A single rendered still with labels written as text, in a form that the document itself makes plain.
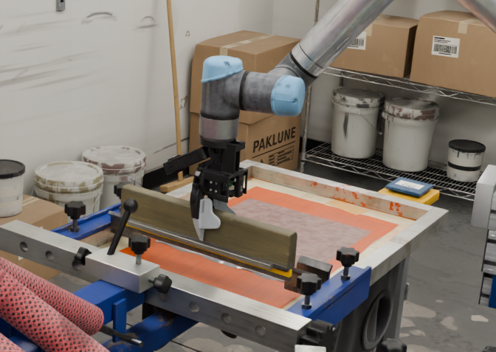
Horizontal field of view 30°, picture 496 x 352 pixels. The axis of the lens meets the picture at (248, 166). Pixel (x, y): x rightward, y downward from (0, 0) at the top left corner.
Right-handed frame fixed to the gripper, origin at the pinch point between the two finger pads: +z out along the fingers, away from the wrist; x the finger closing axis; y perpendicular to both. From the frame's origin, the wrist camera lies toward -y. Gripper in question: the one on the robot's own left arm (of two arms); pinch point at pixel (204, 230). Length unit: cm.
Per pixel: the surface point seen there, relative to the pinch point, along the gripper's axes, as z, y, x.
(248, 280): 10.2, 8.3, 4.5
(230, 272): 10.1, 3.4, 5.4
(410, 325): 106, -20, 189
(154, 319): 14.0, -0.7, -14.8
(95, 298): 1.5, 1.3, -34.5
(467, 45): 11, -55, 324
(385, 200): 7, 14, 61
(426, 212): 7, 25, 61
